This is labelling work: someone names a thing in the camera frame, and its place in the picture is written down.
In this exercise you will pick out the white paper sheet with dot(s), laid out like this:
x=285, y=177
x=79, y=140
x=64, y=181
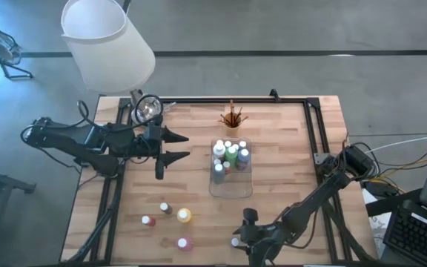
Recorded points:
x=378, y=222

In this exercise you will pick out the green large paint bottle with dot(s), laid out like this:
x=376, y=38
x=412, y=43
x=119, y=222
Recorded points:
x=231, y=154

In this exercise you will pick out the yellow large paint bottle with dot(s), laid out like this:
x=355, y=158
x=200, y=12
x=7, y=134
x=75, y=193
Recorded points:
x=184, y=215

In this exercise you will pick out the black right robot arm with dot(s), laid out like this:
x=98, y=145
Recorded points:
x=310, y=204

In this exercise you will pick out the magenta small paint bottle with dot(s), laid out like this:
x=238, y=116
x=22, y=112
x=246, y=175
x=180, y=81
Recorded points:
x=228, y=143

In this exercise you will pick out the clear plastic wrap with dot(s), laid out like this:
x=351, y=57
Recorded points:
x=167, y=107

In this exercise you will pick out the grey metal mounting plate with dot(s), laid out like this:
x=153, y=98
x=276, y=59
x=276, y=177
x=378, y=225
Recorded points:
x=319, y=158

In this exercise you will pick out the clear plastic bin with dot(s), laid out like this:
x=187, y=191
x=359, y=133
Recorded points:
x=232, y=189

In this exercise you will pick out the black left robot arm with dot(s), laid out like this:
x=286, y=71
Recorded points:
x=87, y=144

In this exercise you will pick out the white large paint bottle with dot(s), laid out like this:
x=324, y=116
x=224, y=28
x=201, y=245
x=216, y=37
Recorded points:
x=219, y=150

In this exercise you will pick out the orange plastic cup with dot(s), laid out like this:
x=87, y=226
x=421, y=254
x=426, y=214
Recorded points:
x=232, y=130

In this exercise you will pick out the teal large paint bottle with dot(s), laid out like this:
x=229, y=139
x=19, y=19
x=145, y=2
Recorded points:
x=219, y=172

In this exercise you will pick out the grey side table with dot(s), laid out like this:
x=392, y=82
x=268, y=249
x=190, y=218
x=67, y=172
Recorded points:
x=2, y=180

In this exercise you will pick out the white lamp shade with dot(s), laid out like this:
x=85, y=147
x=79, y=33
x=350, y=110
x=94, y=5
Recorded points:
x=106, y=55

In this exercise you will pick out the red small paint bottle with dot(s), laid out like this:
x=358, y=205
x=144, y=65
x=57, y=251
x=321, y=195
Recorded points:
x=227, y=165
x=148, y=221

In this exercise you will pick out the black keyboard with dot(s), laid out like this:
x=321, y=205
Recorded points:
x=417, y=237

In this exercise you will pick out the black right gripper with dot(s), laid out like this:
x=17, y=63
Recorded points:
x=258, y=237

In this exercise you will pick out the black clamp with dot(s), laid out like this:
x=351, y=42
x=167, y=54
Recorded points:
x=274, y=95

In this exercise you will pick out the dark umber small paint bottle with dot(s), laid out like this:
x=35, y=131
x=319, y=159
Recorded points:
x=165, y=208

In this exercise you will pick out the reddish brown small paint bottle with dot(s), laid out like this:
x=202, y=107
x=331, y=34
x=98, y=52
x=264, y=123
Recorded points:
x=217, y=161

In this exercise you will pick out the light purple small paint bottle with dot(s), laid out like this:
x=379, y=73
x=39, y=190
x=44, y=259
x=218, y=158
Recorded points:
x=235, y=242

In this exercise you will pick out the grey small paint bottle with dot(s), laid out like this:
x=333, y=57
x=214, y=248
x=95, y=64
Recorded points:
x=242, y=144

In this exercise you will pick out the pink large paint bottle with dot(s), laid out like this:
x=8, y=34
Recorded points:
x=185, y=244

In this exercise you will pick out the chrome lamp base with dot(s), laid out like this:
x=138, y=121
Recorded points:
x=147, y=109

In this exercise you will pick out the black desk bar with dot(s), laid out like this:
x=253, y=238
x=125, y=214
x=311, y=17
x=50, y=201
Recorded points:
x=391, y=205

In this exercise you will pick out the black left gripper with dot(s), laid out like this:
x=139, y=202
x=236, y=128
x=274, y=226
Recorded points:
x=150, y=144

